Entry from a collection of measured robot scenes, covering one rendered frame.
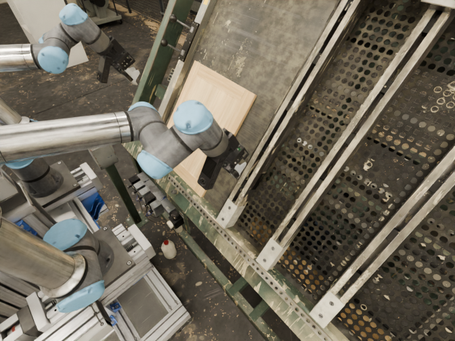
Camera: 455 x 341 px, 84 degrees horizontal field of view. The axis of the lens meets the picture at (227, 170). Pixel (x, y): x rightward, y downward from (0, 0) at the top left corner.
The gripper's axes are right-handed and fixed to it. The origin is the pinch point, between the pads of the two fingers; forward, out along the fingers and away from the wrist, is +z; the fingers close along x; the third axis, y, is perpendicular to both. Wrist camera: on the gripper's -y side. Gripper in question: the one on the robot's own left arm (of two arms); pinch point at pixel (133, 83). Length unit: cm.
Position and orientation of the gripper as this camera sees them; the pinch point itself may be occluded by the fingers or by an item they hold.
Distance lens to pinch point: 128.0
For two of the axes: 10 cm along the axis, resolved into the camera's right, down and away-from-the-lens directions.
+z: 3.5, 3.5, 8.7
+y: 6.6, -7.5, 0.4
